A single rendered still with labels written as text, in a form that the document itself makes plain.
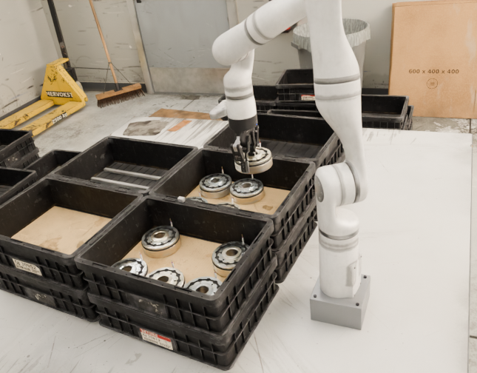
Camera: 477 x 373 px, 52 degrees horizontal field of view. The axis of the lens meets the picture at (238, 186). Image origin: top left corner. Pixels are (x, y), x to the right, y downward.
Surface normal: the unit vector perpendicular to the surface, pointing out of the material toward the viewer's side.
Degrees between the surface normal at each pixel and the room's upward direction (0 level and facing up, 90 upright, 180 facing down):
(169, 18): 90
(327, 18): 84
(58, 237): 0
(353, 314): 90
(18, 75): 90
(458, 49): 79
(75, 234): 0
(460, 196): 0
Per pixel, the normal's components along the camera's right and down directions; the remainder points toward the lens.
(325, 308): -0.38, 0.52
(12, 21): 0.92, 0.10
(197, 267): -0.12, -0.85
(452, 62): -0.39, 0.32
